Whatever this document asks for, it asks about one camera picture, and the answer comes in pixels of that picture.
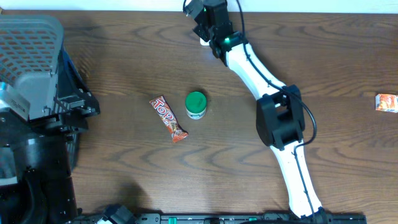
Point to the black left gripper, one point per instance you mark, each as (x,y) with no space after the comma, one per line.
(79,101)

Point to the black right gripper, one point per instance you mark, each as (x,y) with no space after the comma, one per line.
(200,28)

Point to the green lid jar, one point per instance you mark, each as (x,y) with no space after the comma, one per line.
(195,104)

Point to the red Top chocolate bar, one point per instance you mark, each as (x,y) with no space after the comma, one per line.
(168,118)

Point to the orange snack packet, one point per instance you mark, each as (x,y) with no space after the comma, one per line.
(386,102)

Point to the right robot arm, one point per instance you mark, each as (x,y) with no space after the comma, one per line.
(284,122)

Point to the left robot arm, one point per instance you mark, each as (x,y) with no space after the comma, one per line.
(44,190)

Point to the white barcode scanner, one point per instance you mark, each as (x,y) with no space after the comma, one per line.
(204,43)

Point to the grey plastic mesh basket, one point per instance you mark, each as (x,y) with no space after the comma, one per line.
(30,46)

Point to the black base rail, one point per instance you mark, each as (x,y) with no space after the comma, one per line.
(271,217)

